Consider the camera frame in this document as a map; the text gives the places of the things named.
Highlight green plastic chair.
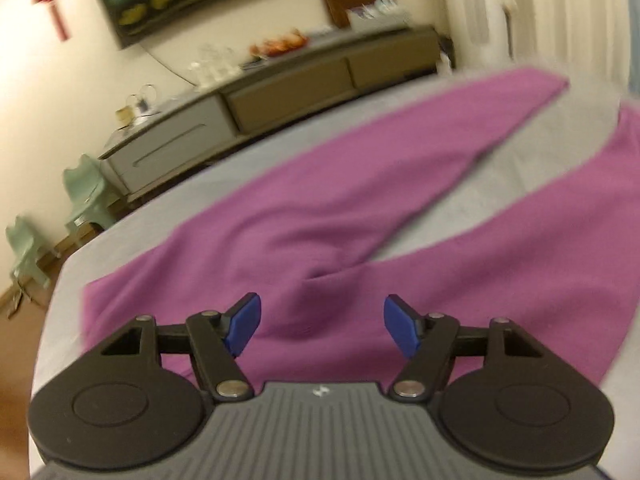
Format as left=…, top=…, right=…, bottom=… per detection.
left=62, top=154, right=119, bottom=237
left=5, top=215, right=52, bottom=292

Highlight brown woven box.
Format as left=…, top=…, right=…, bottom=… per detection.
left=322, top=0, right=394, bottom=29

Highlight purple pants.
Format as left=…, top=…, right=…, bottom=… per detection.
left=80, top=66, right=640, bottom=396

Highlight dark wall painting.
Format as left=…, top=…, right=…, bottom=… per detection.
left=82, top=0, right=373, bottom=51

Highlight clear glass jar set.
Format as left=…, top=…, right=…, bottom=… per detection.
left=187, top=42, right=239, bottom=87

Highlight tangle of charger cables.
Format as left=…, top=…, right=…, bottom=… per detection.
left=115, top=83, right=162, bottom=129

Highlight white curtain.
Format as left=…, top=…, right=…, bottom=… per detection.
left=435, top=0, right=632, bottom=92

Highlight plate of orange fruit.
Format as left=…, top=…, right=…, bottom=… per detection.
left=249, top=29, right=309, bottom=59

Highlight grey brown sideboard cabinet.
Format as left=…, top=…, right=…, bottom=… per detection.
left=97, top=25, right=456, bottom=207

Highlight white box with small bottles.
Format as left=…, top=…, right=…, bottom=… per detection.
left=347, top=0, right=412, bottom=32

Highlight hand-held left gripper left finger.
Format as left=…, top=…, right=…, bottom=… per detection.
left=100, top=292, right=263, bottom=402

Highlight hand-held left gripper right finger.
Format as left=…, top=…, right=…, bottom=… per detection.
left=383, top=294, right=546, bottom=402

